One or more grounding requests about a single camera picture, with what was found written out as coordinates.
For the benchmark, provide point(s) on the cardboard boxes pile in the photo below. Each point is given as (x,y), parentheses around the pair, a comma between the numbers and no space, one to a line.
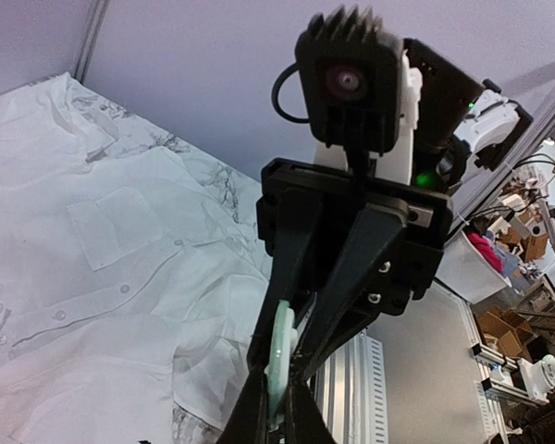
(515,314)

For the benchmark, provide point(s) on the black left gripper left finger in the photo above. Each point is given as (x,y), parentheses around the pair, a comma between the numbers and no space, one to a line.
(248,421)

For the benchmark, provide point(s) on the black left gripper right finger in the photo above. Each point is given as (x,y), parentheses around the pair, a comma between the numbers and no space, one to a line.
(304,423)

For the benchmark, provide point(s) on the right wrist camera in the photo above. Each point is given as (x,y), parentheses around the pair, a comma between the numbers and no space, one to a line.
(351,72)

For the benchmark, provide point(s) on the aluminium front rail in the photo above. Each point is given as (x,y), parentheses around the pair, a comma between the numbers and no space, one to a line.
(350,392)

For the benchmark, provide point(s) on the white button shirt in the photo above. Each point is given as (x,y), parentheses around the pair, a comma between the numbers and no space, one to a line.
(131,275)

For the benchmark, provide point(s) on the green red round brooch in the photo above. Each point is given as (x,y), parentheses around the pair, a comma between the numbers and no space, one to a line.
(284,340)

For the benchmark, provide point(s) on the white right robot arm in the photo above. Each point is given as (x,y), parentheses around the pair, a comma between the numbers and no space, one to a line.
(447,119)

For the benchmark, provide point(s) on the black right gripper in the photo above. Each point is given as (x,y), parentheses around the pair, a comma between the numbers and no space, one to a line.
(288,214)

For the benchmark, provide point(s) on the right aluminium frame post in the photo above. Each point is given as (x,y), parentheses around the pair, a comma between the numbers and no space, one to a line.
(93,23)

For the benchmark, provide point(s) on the white storage bin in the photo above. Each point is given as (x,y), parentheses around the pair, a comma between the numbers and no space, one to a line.
(465,271)

